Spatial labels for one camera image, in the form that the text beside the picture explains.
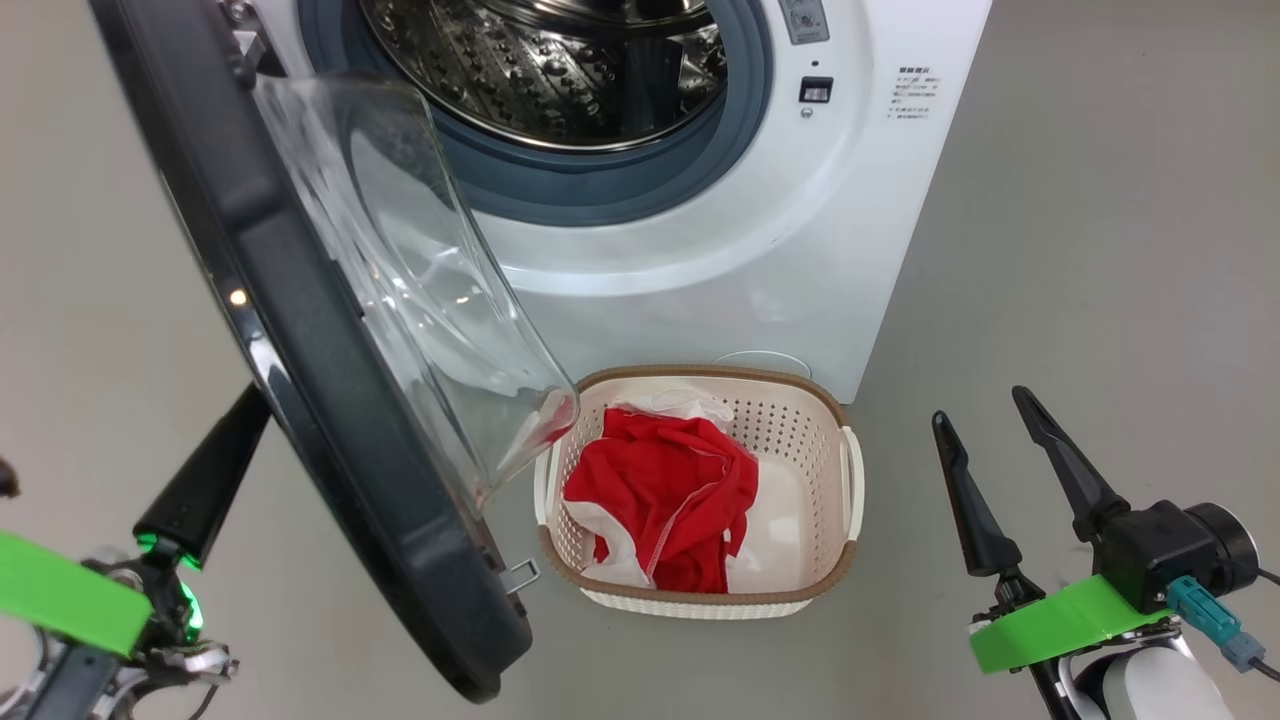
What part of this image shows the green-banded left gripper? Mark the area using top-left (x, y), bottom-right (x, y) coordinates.
top-left (0, 385), bottom-right (273, 691)

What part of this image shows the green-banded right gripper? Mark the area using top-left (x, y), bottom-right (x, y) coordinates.
top-left (932, 386), bottom-right (1191, 674)

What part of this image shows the black glass washing machine door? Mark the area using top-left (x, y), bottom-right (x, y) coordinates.
top-left (88, 0), bottom-right (581, 704)

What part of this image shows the red and white shirt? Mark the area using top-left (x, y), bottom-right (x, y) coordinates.
top-left (562, 390), bottom-right (761, 594)

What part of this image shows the cream perforated laundry basket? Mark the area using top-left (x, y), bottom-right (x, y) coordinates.
top-left (533, 364), bottom-right (865, 621)

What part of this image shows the white front-load washing machine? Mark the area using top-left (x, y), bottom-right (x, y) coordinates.
top-left (245, 0), bottom-right (993, 404)

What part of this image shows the grey rubber door seal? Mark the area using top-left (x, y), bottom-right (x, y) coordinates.
top-left (297, 0), bottom-right (774, 227)

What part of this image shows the steel washing drum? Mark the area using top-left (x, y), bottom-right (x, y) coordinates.
top-left (358, 0), bottom-right (728, 153)

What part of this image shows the teal right camera connector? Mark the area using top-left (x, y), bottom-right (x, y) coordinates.
top-left (1167, 576), bottom-right (1266, 673)

